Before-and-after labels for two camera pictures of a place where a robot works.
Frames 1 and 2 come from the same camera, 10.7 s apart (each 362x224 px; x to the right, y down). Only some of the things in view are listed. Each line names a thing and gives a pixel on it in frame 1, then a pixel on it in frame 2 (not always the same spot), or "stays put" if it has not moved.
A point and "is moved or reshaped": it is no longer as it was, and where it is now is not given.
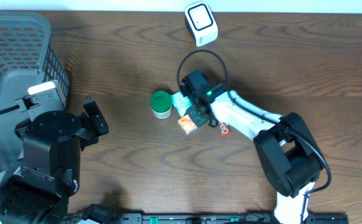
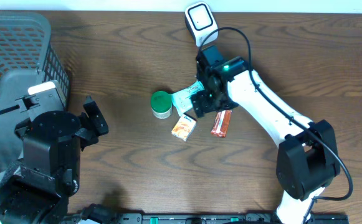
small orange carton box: [187, 124] is moved or reshaped
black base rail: [248, 218] stays put
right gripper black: [197, 119] to [200, 104]
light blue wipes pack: [181, 102] stays put
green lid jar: [161, 104] stays put
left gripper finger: [96, 116] stays put
